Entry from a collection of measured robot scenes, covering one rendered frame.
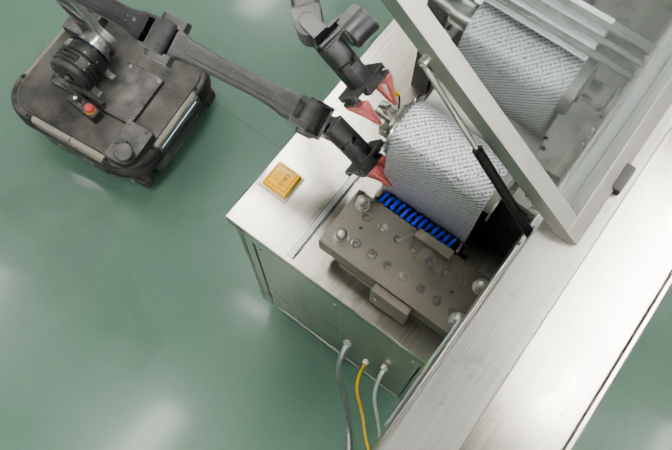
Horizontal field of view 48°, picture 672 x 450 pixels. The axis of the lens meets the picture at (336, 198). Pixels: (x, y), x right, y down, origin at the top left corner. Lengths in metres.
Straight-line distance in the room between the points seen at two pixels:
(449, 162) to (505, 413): 0.52
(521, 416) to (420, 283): 0.53
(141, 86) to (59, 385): 1.10
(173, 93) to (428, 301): 1.48
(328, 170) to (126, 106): 1.11
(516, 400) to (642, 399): 1.64
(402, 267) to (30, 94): 1.74
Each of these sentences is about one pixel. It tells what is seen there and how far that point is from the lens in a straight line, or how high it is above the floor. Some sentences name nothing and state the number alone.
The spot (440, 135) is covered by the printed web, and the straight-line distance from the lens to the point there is 1.53.
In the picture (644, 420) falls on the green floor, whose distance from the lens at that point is 2.89.
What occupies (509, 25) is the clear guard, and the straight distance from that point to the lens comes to 1.02.
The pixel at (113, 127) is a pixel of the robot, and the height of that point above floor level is 0.24.
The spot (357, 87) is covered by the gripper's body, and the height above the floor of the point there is 1.34.
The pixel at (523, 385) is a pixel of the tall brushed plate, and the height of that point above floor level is 1.44.
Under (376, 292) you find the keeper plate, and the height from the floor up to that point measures 1.02.
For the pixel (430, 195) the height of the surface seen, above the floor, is 1.15.
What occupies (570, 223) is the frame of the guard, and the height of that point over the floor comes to 1.68.
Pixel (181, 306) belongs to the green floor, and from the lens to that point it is 2.80.
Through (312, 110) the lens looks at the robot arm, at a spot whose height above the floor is 1.22.
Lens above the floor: 2.67
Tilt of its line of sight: 69 degrees down
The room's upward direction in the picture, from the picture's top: straight up
